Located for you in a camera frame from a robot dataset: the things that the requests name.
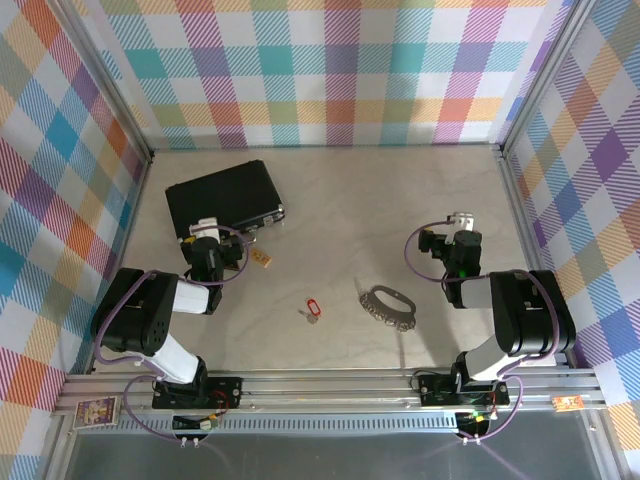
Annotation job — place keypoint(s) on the metal keyring with rings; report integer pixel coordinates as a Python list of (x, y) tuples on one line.
[(382, 316)]

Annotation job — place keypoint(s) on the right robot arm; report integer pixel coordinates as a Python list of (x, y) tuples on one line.
[(530, 315)]

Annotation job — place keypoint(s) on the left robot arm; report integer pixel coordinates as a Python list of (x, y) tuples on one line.
[(135, 310)]

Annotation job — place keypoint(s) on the small orange tile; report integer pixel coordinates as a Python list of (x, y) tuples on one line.
[(261, 257)]

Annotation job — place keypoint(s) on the black briefcase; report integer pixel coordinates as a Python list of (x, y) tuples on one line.
[(220, 197)]

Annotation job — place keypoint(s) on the small orange card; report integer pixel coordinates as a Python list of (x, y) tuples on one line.
[(567, 403)]

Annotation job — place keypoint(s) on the purple picture card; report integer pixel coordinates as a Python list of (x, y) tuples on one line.
[(96, 413)]

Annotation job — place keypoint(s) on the grey metal panel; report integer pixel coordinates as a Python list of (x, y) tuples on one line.
[(325, 460)]

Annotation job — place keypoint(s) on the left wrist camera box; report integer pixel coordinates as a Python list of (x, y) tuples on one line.
[(206, 226)]

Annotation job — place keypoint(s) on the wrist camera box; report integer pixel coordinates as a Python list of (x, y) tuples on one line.
[(206, 226), (461, 221)]

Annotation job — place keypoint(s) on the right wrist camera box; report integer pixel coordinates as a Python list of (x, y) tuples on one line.
[(461, 221)]

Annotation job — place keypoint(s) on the aluminium side rail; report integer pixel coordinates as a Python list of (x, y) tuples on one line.
[(140, 190), (515, 200)]

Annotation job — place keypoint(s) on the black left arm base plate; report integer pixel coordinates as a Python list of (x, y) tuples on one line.
[(225, 392)]

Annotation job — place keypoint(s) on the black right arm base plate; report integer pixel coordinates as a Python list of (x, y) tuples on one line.
[(435, 390)]

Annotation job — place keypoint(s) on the aluminium mounting rail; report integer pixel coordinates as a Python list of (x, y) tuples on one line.
[(325, 395)]

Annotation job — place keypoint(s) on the aluminium corner post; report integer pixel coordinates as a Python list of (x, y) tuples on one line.
[(105, 85), (545, 75)]

